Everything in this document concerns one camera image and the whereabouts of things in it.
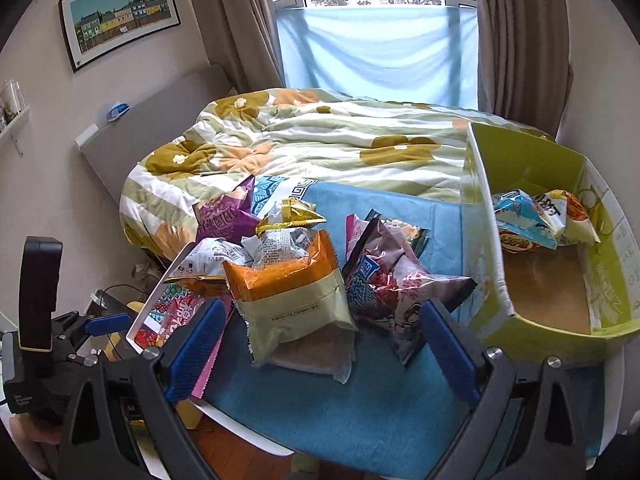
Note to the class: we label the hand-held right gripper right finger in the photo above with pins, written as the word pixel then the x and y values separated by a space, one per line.
pixel 450 355

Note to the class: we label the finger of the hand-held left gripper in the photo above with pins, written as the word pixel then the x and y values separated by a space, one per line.
pixel 107 323

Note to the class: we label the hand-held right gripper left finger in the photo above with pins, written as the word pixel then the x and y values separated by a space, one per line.
pixel 195 350

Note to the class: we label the pink fruit-print snack packet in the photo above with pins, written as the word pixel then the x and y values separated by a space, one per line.
pixel 170 320

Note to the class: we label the large dark red snack packet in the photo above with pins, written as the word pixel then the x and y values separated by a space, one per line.
pixel 395 285

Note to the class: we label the white black-lettered snack packet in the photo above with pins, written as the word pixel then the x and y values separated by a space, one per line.
pixel 210 260

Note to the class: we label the orange cream snack packet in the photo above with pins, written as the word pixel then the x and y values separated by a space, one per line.
pixel 290 300

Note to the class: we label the plain white snack packet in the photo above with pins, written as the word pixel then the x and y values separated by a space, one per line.
pixel 310 355

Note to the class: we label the small dark green snack packet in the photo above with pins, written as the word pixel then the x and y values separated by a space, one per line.
pixel 420 240

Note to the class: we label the grey white snack packet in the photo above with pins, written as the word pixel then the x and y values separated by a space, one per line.
pixel 280 250

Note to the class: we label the purple snack packet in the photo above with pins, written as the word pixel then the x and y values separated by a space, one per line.
pixel 220 220

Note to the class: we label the small pink snack packet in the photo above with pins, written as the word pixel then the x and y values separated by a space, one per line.
pixel 351 232

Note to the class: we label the yellow brown snack packet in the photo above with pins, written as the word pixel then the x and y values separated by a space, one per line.
pixel 290 215

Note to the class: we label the white cardboard box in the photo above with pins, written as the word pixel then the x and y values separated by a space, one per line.
pixel 615 270

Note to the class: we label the person's left hand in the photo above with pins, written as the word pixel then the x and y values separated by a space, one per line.
pixel 35 430

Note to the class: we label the red orange snack packet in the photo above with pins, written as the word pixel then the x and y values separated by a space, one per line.
pixel 517 244

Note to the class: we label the blue patterned tablecloth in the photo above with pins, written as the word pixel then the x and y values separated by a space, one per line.
pixel 325 410

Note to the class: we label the light blue snack packet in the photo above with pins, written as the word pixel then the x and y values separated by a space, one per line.
pixel 520 215

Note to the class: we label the white orange snack packet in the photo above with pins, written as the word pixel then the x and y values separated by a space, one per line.
pixel 572 215

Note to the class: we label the grey headboard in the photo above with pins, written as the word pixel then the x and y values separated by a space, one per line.
pixel 150 125

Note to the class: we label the small blue white object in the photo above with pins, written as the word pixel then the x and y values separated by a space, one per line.
pixel 117 111

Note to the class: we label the glass jar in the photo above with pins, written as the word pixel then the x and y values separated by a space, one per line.
pixel 12 97

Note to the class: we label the floral striped blanket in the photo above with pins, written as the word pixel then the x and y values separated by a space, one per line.
pixel 325 145

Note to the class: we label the framed house picture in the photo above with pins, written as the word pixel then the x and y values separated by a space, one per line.
pixel 120 15

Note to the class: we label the light blue window cloth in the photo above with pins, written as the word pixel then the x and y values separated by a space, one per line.
pixel 375 55

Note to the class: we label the beige curtain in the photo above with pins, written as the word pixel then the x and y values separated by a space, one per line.
pixel 240 20
pixel 525 40

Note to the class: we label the white wall shelf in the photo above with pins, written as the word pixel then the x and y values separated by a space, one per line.
pixel 14 127

